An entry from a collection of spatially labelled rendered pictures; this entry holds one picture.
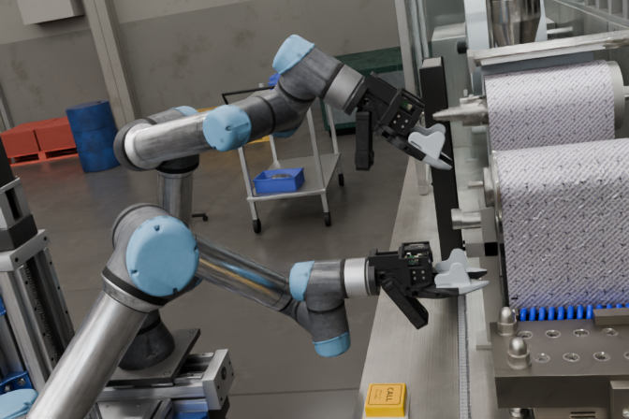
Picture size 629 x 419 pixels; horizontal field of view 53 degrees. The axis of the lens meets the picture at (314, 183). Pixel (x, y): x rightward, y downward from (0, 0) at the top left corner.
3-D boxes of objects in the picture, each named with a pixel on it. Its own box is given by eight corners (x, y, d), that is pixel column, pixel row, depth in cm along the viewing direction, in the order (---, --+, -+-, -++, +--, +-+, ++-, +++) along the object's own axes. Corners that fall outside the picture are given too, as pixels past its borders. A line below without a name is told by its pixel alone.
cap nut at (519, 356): (506, 356, 102) (504, 332, 101) (530, 355, 101) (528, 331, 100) (508, 369, 99) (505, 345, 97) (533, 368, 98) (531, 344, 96)
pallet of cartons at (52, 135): (112, 139, 928) (104, 109, 915) (80, 157, 841) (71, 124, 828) (34, 150, 953) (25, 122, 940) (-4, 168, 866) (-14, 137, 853)
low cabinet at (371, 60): (475, 90, 828) (471, 35, 807) (490, 118, 673) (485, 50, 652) (341, 108, 863) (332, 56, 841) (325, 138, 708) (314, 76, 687)
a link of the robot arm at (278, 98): (237, 122, 119) (256, 79, 111) (277, 108, 127) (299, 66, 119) (263, 151, 117) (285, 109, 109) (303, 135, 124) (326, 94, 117)
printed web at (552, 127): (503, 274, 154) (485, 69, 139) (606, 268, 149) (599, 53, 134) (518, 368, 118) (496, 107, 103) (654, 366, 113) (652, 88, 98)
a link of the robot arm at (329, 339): (332, 327, 134) (324, 281, 131) (360, 350, 124) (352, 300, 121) (300, 341, 131) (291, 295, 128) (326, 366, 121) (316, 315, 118)
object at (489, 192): (482, 174, 119) (481, 161, 113) (492, 173, 119) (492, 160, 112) (486, 212, 117) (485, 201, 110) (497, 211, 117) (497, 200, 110)
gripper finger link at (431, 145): (464, 150, 107) (419, 120, 108) (445, 178, 109) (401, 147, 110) (466, 147, 109) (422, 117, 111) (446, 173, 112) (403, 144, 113)
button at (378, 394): (370, 393, 120) (369, 382, 119) (407, 393, 118) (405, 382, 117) (365, 418, 113) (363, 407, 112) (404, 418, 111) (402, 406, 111)
